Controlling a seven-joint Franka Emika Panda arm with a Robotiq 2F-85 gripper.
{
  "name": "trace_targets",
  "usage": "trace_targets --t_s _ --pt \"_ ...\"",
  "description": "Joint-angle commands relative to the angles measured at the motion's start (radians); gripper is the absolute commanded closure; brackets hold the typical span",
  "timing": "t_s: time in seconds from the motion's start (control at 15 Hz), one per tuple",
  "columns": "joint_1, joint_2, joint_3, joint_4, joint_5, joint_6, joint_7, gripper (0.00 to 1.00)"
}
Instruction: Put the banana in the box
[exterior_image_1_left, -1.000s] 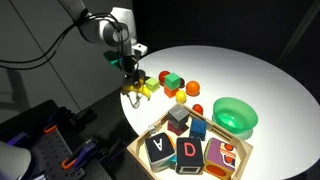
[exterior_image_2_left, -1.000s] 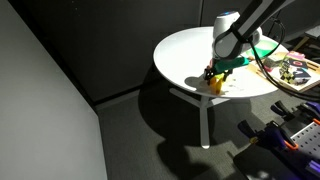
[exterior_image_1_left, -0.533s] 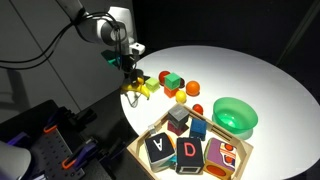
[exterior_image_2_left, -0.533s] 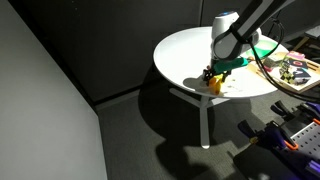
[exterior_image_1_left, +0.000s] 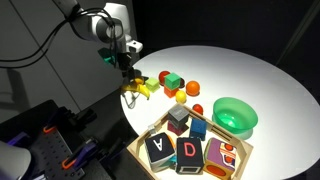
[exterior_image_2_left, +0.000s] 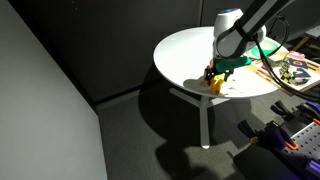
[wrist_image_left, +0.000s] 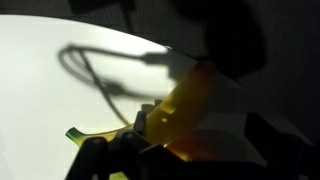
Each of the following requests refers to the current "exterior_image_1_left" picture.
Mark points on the blue cube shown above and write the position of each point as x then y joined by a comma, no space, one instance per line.
198,128

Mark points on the small red toy strawberry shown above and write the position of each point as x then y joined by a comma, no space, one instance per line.
198,108

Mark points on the yellow toy lemon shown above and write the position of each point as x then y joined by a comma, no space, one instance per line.
181,96

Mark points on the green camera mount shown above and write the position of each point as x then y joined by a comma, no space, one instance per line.
107,56

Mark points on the purple clamp orange tip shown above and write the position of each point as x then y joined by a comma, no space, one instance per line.
80,153

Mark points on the black soft cube letter A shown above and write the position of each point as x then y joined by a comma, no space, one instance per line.
159,146

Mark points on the dark red round fruit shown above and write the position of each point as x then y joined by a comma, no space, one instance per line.
182,82

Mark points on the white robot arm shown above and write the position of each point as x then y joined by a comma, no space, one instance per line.
100,26

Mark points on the small yellow-orange toy fruit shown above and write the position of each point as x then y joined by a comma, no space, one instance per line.
139,80

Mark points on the wooden box tray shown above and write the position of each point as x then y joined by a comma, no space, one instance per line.
220,130

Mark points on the red toy tomato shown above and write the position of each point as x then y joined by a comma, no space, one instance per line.
163,76

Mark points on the small silver cube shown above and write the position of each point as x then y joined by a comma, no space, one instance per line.
152,129

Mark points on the black soft cube letter D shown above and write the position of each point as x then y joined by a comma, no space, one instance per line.
189,153

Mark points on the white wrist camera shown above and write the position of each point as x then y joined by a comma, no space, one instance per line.
134,45

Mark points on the orange toy fruit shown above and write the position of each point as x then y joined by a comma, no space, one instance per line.
192,88

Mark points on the light green cube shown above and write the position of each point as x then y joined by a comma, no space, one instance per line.
152,85

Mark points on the purple soft cube orange patches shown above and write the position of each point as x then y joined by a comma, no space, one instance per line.
220,156

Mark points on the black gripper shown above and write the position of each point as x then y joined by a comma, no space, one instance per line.
124,60

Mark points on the magenta cube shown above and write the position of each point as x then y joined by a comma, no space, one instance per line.
175,128

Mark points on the green plastic bowl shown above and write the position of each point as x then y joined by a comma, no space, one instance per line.
235,115

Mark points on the grey rounded housing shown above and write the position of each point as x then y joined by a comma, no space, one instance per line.
13,163

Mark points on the dark equipment stand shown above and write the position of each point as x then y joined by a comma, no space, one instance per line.
26,116

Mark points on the grey cube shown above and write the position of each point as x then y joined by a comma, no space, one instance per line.
178,115

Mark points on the dark green cube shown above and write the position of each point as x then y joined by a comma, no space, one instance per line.
172,81

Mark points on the yellow banana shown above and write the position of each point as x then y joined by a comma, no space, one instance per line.
138,89

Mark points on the perforated mounting board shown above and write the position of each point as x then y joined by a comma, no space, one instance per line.
50,153

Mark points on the dark clamp orange tip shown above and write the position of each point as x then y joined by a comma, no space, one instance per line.
73,116

